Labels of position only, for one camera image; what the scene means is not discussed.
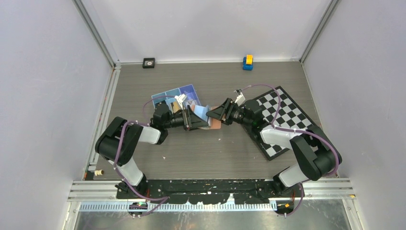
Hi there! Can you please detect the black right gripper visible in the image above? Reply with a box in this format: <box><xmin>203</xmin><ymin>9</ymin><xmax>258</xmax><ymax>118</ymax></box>
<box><xmin>206</xmin><ymin>98</ymin><xmax>252</xmax><ymax>127</ymax></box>

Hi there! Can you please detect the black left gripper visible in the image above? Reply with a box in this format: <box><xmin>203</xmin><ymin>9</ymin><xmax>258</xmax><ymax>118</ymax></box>
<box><xmin>164</xmin><ymin>105</ymin><xmax>208</xmax><ymax>131</ymax></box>

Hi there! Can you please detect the orange leather card holder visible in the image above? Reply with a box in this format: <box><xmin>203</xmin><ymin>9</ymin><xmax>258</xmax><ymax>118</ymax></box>
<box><xmin>192</xmin><ymin>105</ymin><xmax>222</xmax><ymax>130</ymax></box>

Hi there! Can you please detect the yellow VIP card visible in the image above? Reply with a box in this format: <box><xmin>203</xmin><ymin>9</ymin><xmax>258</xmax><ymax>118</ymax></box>
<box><xmin>170</xmin><ymin>102</ymin><xmax>180</xmax><ymax>113</ymax></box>

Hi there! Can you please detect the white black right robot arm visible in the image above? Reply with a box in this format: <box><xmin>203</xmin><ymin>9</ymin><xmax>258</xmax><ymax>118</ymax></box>
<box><xmin>206</xmin><ymin>98</ymin><xmax>342</xmax><ymax>197</ymax></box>

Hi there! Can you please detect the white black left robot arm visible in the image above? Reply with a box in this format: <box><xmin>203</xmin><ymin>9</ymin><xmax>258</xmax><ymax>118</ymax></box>
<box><xmin>94</xmin><ymin>103</ymin><xmax>209</xmax><ymax>198</ymax></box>

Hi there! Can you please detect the blue purple drawer organizer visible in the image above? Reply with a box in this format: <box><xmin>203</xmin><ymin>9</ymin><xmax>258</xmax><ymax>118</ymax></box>
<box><xmin>151</xmin><ymin>84</ymin><xmax>203</xmax><ymax>121</ymax></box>

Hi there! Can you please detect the blue yellow toy block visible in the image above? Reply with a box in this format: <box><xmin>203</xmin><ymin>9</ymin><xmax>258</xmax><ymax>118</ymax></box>
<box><xmin>242</xmin><ymin>55</ymin><xmax>253</xmax><ymax>71</ymax></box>

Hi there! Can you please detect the black white chessboard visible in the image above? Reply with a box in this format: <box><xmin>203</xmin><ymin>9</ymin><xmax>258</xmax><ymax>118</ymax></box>
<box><xmin>250</xmin><ymin>86</ymin><xmax>316</xmax><ymax>161</ymax></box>

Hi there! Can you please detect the small black square box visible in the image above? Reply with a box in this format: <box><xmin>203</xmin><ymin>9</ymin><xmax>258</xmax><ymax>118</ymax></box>
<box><xmin>142</xmin><ymin>57</ymin><xmax>156</xmax><ymax>69</ymax></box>

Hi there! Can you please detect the small beige peg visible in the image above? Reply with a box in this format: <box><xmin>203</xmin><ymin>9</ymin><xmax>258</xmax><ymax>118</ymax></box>
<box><xmin>93</xmin><ymin>170</ymin><xmax>104</xmax><ymax>176</ymax></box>

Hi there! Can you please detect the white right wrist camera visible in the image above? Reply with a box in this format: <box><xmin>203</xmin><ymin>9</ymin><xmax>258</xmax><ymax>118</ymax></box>
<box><xmin>234</xmin><ymin>89</ymin><xmax>246</xmax><ymax>106</ymax></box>

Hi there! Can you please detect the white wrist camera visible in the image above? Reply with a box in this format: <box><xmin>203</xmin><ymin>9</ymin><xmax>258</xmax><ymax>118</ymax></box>
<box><xmin>234</xmin><ymin>89</ymin><xmax>246</xmax><ymax>106</ymax></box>
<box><xmin>174</xmin><ymin>94</ymin><xmax>187</xmax><ymax>110</ymax></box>

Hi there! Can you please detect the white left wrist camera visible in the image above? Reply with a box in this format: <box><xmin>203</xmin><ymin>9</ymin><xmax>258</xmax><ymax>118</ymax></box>
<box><xmin>174</xmin><ymin>94</ymin><xmax>187</xmax><ymax>110</ymax></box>

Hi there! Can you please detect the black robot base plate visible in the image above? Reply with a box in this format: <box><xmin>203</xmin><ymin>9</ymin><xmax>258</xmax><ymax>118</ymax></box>
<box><xmin>115</xmin><ymin>179</ymin><xmax>304</xmax><ymax>205</ymax></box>

